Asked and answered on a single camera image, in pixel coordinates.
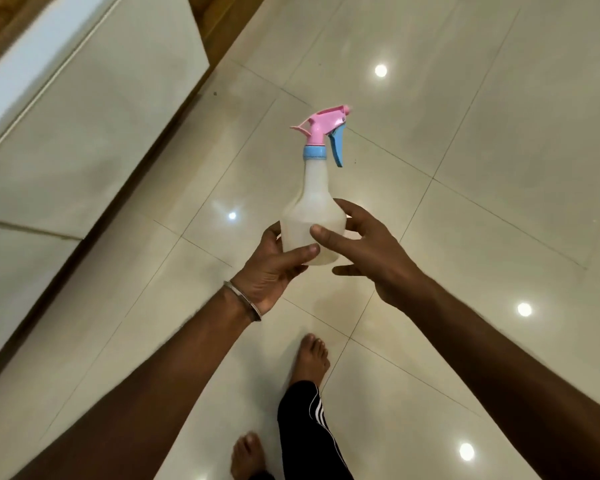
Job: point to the person's left hand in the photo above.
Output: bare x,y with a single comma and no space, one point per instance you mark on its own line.
265,279

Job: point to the person's right hand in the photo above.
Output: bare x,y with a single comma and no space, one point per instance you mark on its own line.
380,259

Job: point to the person's right middle finger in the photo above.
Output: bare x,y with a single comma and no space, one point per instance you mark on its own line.
357,213

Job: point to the person's right thumb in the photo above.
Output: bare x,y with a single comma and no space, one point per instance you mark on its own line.
347,270

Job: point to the person's left thumb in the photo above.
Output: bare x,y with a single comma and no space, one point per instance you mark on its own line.
297,254

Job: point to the translucent spray bottle pink trigger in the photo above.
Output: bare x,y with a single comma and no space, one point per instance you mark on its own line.
314,204

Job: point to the person's left forearm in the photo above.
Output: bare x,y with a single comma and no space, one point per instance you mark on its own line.
145,394

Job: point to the person's right forearm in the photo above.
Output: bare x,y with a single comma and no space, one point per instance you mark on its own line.
510,389

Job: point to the silver metal bangle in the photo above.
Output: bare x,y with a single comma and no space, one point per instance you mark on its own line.
244,299

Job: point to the person's right foot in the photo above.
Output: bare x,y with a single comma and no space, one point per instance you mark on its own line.
311,359

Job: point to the person's foot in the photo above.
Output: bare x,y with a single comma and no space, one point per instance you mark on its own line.
311,359
247,457

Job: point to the black striped track pants leg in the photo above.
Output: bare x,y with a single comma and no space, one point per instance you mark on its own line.
305,434

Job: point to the person's left foot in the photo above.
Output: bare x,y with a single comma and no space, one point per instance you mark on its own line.
247,457

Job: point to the brown wooden panel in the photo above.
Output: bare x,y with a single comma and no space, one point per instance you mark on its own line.
225,19

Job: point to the large glossy white cabinet door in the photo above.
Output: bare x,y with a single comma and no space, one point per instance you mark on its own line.
95,129

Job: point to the small glossy white cabinet door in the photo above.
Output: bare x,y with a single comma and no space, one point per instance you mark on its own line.
15,289

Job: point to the white countertop edge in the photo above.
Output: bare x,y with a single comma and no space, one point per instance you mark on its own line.
35,59

